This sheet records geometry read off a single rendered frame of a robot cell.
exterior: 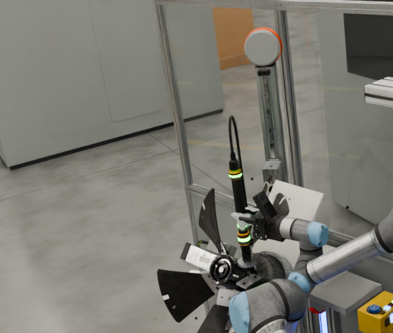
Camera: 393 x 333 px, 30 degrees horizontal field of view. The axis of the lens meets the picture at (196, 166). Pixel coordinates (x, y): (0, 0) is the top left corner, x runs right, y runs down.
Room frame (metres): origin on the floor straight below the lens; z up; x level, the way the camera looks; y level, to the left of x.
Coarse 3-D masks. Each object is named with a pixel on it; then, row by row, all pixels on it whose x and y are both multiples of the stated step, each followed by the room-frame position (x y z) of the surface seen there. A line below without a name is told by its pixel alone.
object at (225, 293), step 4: (220, 288) 2.35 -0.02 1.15; (220, 292) 2.34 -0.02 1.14; (224, 292) 2.34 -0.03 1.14; (228, 292) 2.34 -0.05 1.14; (232, 292) 2.35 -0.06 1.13; (236, 292) 2.35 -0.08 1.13; (240, 292) 2.35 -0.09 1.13; (220, 296) 2.34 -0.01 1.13; (224, 296) 2.34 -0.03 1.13; (228, 296) 2.34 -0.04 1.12; (232, 296) 2.34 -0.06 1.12; (220, 300) 2.33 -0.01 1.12; (224, 300) 2.33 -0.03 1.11; (228, 300) 2.33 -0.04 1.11; (220, 304) 2.32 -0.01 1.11; (224, 304) 2.32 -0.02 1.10; (228, 304) 2.32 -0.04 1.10
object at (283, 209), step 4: (276, 196) 2.53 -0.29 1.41; (280, 196) 2.48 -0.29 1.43; (284, 196) 2.44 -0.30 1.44; (276, 200) 2.49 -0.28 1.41; (280, 200) 2.44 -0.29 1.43; (284, 200) 2.41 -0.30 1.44; (276, 204) 2.45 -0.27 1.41; (280, 204) 2.41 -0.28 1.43; (284, 204) 2.38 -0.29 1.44; (288, 204) 2.36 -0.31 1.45; (276, 208) 2.42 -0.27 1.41; (280, 208) 2.39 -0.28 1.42; (284, 208) 2.36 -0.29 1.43; (288, 208) 2.34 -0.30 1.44; (280, 212) 2.36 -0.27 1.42; (284, 212) 2.34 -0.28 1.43; (288, 212) 2.32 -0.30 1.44; (280, 216) 2.34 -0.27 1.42; (256, 236) 2.39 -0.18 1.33; (260, 236) 2.35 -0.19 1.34; (256, 240) 2.35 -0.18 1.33; (252, 244) 2.36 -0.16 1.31
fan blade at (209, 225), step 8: (208, 200) 2.65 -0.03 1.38; (208, 208) 2.63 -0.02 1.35; (200, 216) 2.71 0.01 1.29; (208, 216) 2.62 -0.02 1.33; (216, 216) 2.55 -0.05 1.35; (200, 224) 2.71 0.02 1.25; (208, 224) 2.63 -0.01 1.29; (216, 224) 2.53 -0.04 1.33; (208, 232) 2.64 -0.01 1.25; (216, 232) 2.53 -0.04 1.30; (216, 240) 2.54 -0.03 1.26
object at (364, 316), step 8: (376, 296) 2.27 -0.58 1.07; (384, 296) 2.26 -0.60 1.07; (392, 296) 2.25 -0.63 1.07; (368, 304) 2.22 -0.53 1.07; (376, 304) 2.21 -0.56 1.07; (384, 304) 2.21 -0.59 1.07; (360, 312) 2.19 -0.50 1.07; (368, 312) 2.17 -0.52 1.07; (392, 312) 2.17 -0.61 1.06; (360, 320) 2.19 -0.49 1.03; (368, 320) 2.16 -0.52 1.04; (376, 320) 2.13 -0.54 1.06; (360, 328) 2.19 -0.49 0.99; (368, 328) 2.17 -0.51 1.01; (376, 328) 2.14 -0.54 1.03; (384, 328) 2.14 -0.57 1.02; (392, 328) 2.16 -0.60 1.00
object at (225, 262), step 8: (224, 256) 2.39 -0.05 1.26; (216, 264) 2.40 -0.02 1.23; (224, 264) 2.38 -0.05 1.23; (232, 264) 2.34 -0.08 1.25; (216, 272) 2.38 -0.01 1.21; (224, 272) 2.36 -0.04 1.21; (232, 272) 2.33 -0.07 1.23; (240, 272) 2.35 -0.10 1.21; (256, 272) 2.39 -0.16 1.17; (216, 280) 2.36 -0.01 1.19; (224, 280) 2.32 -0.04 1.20; (232, 280) 2.32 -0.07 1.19; (232, 288) 2.35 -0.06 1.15; (240, 288) 2.38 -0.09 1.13
